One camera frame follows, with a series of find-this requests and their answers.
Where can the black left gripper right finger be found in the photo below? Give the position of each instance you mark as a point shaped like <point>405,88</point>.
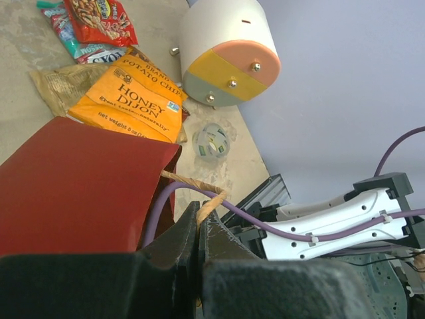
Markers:
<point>237,284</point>

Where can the aluminium frame rail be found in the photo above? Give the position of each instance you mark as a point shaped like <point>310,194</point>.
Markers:
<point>264,201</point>

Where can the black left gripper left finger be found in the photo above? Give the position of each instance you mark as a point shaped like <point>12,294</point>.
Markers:
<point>158,281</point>

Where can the teal snack packet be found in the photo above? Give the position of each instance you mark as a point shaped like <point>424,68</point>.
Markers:
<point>82,53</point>

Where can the clear tape roll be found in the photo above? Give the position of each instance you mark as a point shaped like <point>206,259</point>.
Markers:
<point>211,142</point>

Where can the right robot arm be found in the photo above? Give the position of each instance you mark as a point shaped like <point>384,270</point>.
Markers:
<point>376,210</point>

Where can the orange yellow snack bag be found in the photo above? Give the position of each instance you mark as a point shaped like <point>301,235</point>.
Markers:
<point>133,97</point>

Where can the tan large snack bag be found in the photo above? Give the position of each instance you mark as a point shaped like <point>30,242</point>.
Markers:
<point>62,88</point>

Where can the red orange snack packet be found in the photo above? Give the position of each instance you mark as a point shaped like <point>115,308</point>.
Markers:
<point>101,21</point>

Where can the red chips bag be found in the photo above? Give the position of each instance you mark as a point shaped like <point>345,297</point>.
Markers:
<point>185,114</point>

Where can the red paper bag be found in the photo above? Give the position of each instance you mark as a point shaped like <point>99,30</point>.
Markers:
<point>73,188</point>

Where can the white cylinder toy drum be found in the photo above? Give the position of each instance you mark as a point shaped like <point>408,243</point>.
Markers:
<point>227,53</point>

